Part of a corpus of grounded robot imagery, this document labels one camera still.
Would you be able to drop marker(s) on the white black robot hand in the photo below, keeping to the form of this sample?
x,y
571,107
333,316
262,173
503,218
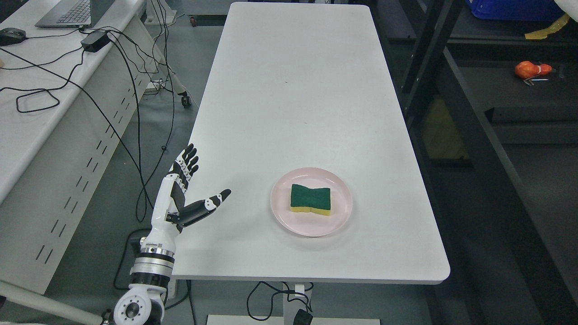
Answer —
x,y
170,213

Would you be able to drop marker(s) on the green yellow sponge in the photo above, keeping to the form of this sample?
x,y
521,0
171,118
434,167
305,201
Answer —
x,y
310,200

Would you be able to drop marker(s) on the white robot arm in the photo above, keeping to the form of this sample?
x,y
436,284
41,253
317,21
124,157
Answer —
x,y
142,304

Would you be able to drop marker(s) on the black metal shelf rack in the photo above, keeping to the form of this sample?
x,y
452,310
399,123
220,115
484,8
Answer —
x,y
498,154

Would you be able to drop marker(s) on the pink round plate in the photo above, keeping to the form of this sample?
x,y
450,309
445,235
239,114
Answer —
x,y
310,224

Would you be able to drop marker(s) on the white side desk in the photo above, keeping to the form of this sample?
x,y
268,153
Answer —
x,y
62,112

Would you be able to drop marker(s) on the white table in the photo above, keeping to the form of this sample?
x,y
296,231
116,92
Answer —
x,y
306,85

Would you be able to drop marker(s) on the black power adapter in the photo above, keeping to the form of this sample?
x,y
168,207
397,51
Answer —
x,y
95,41

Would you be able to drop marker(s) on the grey laptop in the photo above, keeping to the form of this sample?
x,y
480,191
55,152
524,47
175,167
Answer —
x,y
74,13

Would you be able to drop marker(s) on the black computer mouse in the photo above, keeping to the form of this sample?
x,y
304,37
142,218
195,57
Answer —
x,y
12,36

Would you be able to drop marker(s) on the orange toy object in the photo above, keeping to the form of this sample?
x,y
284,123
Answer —
x,y
528,70

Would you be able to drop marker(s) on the blue plastic bin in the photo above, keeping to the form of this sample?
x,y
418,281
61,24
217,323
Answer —
x,y
515,10

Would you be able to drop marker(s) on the yellow tape strip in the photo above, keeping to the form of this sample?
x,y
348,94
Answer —
x,y
551,29

